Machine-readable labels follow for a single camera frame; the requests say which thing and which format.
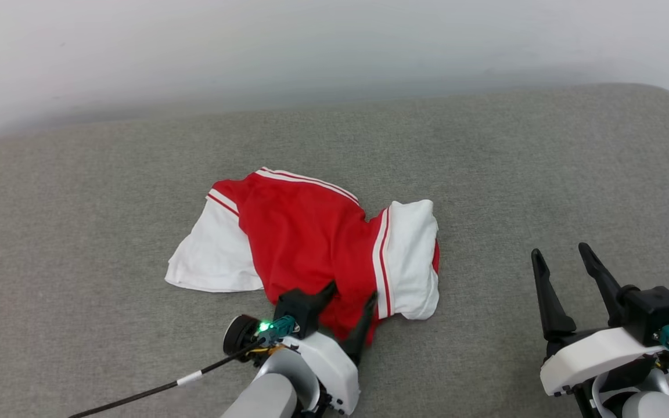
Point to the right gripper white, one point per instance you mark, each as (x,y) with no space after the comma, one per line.
(596,354)

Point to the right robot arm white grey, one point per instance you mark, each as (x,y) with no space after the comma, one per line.
(648,403)

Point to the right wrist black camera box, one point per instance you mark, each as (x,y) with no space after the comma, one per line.
(654,310)

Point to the red and white t-shirt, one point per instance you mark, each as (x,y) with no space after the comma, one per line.
(305,238)

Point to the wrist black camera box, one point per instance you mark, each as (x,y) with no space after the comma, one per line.
(654,310)
(295,307)

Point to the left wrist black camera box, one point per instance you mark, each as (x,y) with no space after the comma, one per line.
(295,307)

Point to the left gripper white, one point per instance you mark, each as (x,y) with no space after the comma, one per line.
(334,366)

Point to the grey fabric sofa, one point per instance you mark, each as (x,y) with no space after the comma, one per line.
(79,203)

